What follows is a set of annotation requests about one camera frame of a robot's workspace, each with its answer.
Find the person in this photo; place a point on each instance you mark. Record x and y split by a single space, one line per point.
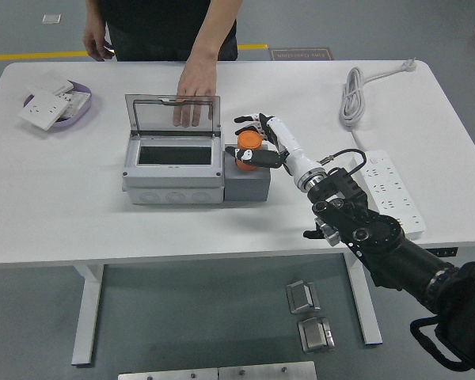
154 27

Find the grey cube with round hole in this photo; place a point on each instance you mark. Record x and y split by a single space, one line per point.
247 186

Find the square floor cover plate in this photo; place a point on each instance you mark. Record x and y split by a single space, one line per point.
51 18

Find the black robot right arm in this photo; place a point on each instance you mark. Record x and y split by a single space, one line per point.
396 241

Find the large white socket panel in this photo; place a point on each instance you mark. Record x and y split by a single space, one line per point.
43 111

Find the white power strip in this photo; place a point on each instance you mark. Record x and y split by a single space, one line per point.
388 186

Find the black table control panel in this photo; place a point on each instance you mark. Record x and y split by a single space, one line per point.
443 251

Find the person's left forearm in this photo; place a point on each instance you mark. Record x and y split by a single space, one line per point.
217 31

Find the person's right forearm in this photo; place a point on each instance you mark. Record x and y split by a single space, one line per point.
96 12

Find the metal block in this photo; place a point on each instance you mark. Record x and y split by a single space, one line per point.
301 297
314 336

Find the orange cylinder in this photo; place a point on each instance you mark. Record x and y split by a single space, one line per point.
249 140

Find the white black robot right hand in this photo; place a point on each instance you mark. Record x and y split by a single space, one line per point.
297 158

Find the purple oval tray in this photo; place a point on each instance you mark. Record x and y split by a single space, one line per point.
79 116

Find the person's right hand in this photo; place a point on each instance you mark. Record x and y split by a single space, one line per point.
97 41

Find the person's left hand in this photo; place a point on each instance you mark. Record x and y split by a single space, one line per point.
198 83

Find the small grey-white socket panel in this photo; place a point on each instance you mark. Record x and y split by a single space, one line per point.
76 101

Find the white table leg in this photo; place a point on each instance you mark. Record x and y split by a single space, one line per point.
88 316
364 308

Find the grey electrical box clear lid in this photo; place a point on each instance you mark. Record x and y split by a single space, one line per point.
170 186

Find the metal plate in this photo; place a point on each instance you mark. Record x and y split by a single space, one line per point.
267 371
166 375

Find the white switch panel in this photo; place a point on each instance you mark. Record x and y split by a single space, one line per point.
47 85

